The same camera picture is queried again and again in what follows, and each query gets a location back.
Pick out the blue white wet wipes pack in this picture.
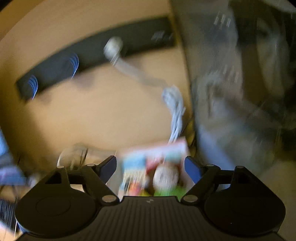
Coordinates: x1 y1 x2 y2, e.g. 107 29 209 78
118 155 148 196

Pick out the grey cable loop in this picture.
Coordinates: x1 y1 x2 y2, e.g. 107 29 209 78
57 143 117 170

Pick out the black keyboard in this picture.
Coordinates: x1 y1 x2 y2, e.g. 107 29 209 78
0 198 19 234

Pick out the coiled white cable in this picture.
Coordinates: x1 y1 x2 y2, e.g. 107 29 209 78
104 37 187 144

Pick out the pink cardboard box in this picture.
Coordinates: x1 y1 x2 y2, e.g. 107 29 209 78
110 138 194 199

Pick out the crochet doll with red hat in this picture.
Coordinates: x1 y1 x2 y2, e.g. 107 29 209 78
146 163 187 199

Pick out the computer monitor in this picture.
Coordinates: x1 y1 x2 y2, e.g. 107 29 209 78
0 131 27 186

